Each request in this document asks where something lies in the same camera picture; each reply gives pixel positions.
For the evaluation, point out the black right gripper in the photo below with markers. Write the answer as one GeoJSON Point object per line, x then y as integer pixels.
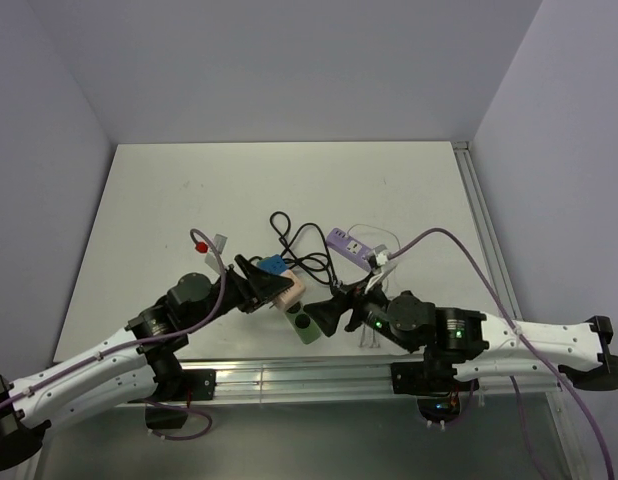
{"type": "Point", "coordinates": [326, 313]}

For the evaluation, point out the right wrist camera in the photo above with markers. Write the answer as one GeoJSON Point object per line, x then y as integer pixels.
{"type": "Point", "coordinates": [381, 266]}

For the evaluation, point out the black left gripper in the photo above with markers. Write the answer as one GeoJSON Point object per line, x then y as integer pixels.
{"type": "Point", "coordinates": [259, 287]}

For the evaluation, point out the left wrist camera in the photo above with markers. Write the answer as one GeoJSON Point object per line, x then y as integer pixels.
{"type": "Point", "coordinates": [202, 247]}

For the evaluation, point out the purple power strip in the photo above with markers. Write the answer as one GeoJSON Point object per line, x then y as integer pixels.
{"type": "Point", "coordinates": [352, 249]}

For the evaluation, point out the blue cube socket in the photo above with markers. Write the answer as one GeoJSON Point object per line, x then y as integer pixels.
{"type": "Point", "coordinates": [274, 265]}

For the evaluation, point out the green power strip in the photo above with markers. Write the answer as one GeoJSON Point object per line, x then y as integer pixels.
{"type": "Point", "coordinates": [303, 325]}

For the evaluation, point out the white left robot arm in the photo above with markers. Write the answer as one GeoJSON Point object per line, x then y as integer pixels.
{"type": "Point", "coordinates": [137, 362]}

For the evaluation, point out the pink cube socket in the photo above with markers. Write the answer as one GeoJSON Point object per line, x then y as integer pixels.
{"type": "Point", "coordinates": [292, 295]}

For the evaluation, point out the aluminium table frame rail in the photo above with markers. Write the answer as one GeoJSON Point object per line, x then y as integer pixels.
{"type": "Point", "coordinates": [283, 410]}

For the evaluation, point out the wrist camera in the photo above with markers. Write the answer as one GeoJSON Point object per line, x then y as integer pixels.
{"type": "Point", "coordinates": [381, 266]}
{"type": "Point", "coordinates": [202, 247]}

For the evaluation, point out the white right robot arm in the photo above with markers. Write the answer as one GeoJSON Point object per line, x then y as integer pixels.
{"type": "Point", "coordinates": [460, 347]}

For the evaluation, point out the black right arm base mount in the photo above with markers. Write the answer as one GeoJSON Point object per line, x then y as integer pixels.
{"type": "Point", "coordinates": [441, 400]}

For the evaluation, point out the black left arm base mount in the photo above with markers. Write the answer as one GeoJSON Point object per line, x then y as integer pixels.
{"type": "Point", "coordinates": [192, 386]}

